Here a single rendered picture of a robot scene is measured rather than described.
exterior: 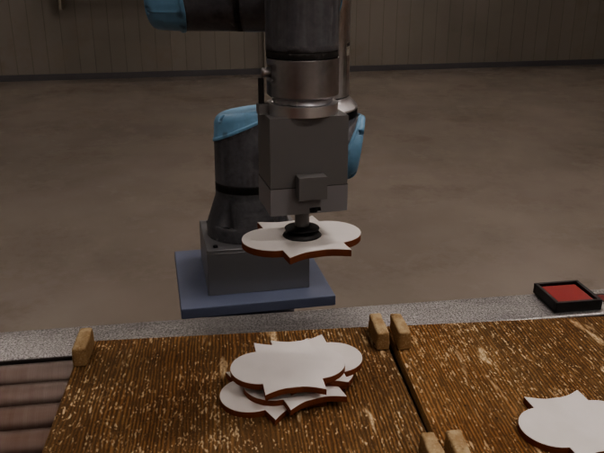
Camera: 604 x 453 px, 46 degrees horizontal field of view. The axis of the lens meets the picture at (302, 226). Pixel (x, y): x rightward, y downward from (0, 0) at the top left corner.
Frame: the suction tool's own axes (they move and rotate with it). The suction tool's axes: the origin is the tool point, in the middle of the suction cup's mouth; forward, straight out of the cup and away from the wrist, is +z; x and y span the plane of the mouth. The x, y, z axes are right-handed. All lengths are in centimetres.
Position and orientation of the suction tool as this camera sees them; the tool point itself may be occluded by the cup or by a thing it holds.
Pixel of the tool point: (301, 244)
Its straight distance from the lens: 80.1
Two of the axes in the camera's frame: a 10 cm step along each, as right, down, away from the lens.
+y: 9.7, -0.8, 2.4
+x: -2.5, -3.3, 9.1
